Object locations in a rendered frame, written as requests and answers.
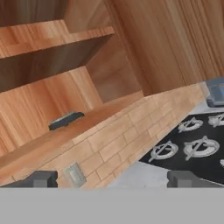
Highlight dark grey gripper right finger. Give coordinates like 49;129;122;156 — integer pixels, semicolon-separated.
166;170;223;188

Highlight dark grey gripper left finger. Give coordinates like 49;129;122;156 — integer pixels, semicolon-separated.
1;170;59;188

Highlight black cheese grater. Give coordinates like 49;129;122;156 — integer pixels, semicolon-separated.
48;111;86;131

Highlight wooden cabinet door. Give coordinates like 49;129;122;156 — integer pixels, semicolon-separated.
104;0;224;97

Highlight black hob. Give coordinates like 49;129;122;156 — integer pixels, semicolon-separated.
138;111;224;186

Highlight grey extractor hood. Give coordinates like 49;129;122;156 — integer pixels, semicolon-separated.
203;76;224;109

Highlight grey wall socket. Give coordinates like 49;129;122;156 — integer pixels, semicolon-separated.
63;162;88;188

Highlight open wooden wall cabinet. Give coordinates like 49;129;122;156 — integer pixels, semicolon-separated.
0;0;146;179

